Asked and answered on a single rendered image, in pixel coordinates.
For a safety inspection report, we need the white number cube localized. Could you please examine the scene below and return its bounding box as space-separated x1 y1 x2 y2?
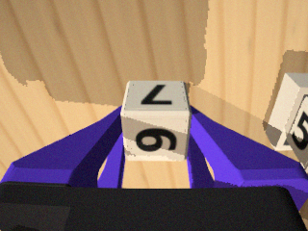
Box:
120 81 192 161
286 94 308 173

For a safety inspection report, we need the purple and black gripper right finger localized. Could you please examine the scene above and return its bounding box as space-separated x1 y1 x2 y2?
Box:
187 105 308 210

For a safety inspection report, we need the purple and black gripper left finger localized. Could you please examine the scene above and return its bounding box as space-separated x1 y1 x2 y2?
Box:
0 105 126 188

